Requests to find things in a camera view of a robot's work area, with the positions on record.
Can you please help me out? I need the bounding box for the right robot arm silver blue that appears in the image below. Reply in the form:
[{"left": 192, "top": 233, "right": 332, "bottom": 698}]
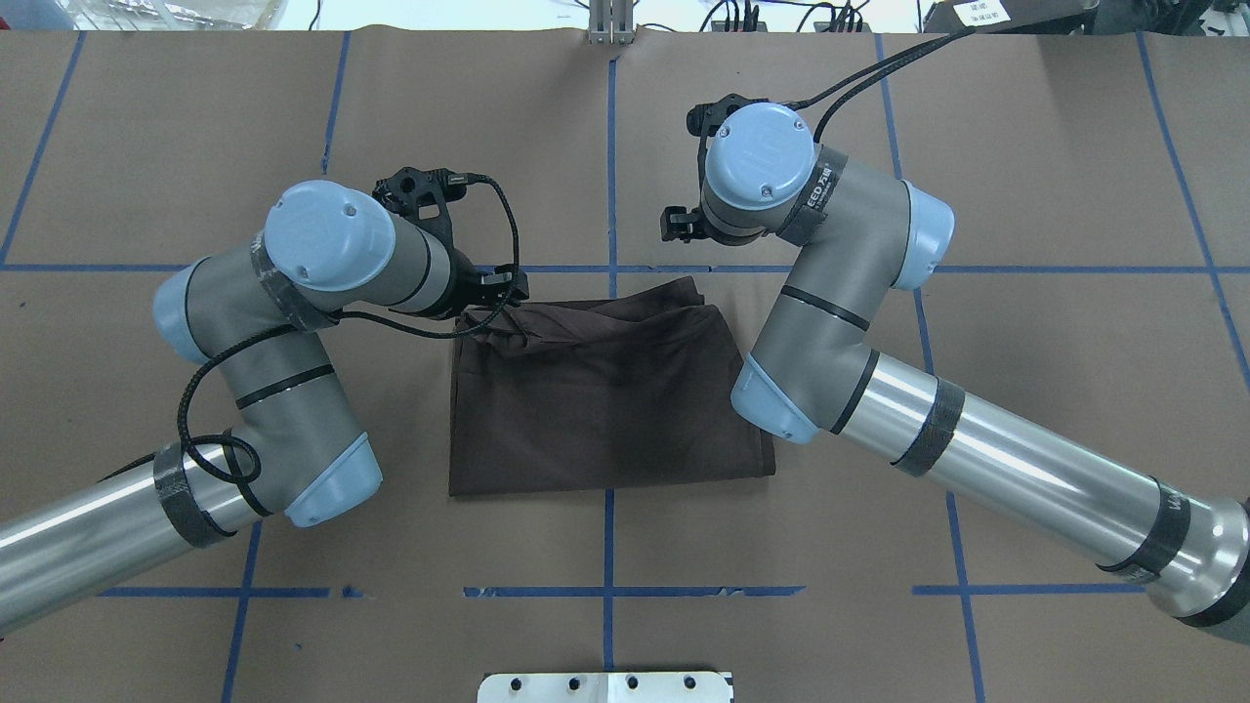
[{"left": 660, "top": 94, "right": 1249, "bottom": 644}]

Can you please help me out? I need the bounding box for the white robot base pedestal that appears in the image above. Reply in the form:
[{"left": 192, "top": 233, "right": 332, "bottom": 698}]
[{"left": 478, "top": 670, "right": 735, "bottom": 702}]

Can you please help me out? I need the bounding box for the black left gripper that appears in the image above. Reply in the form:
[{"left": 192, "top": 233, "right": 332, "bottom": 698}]
[{"left": 373, "top": 166, "right": 530, "bottom": 316}]

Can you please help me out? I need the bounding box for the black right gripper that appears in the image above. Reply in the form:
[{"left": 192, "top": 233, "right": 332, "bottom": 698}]
[{"left": 660, "top": 94, "right": 769, "bottom": 244}]

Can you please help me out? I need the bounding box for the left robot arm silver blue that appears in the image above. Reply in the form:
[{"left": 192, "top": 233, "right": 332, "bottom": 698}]
[{"left": 3, "top": 166, "right": 528, "bottom": 635}]

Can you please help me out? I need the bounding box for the dark brown t-shirt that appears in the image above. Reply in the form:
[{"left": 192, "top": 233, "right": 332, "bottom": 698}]
[{"left": 449, "top": 276, "right": 776, "bottom": 498}]

